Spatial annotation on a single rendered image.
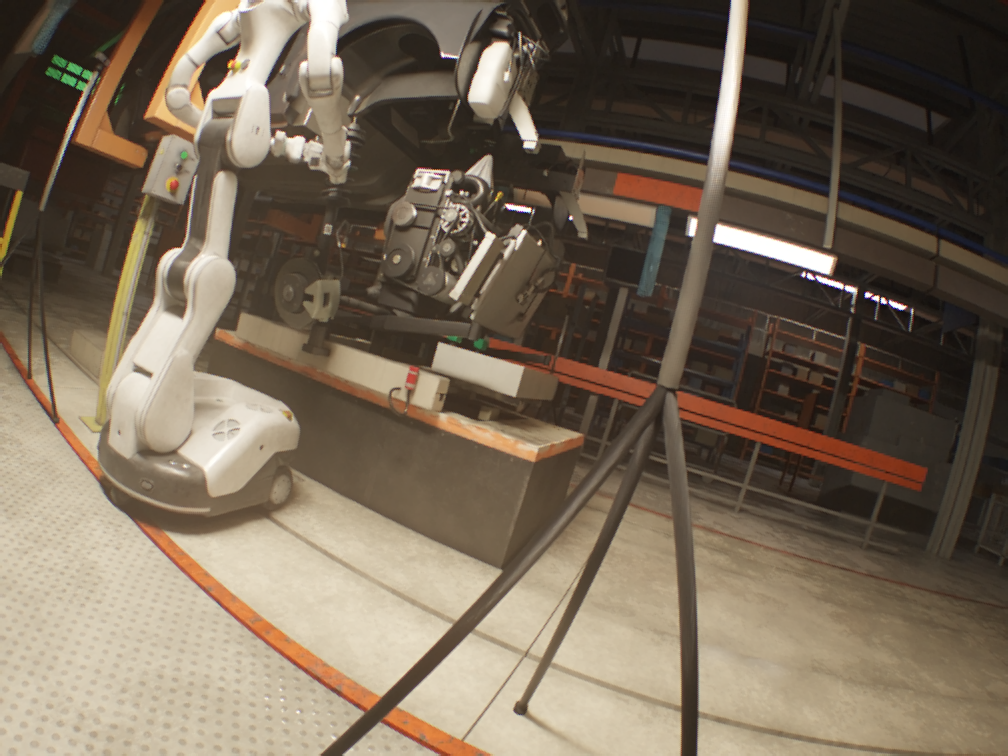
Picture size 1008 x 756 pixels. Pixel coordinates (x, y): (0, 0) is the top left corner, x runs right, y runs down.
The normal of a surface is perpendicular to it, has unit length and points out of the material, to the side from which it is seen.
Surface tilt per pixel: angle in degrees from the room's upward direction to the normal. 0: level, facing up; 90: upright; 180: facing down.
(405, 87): 90
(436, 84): 90
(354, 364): 90
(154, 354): 64
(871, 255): 90
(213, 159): 105
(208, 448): 38
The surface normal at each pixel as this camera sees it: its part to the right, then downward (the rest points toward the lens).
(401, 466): -0.33, -0.07
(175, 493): 0.49, 0.15
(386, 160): -0.25, 0.21
